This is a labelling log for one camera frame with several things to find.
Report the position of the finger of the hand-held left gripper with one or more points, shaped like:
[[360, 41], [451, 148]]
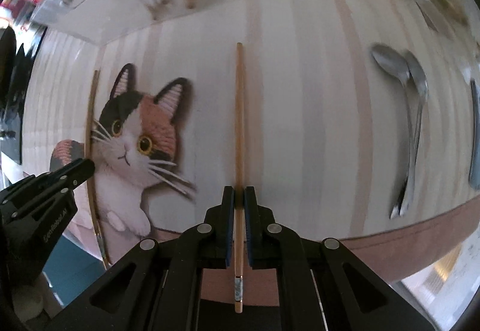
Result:
[[77, 173]]

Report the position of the small dark card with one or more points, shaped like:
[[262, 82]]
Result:
[[427, 17]]

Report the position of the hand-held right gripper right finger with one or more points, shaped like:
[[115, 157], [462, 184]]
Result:
[[249, 226]]

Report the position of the black gas stove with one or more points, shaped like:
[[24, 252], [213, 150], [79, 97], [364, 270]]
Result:
[[15, 91]]

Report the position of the striped tablecloth with cat print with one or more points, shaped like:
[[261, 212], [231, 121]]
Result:
[[307, 109]]

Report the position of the blue smartphone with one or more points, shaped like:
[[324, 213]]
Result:
[[475, 136]]

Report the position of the teal cabinet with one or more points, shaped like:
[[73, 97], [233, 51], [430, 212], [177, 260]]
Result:
[[75, 263]]

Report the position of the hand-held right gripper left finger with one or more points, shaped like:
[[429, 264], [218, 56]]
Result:
[[229, 226]]

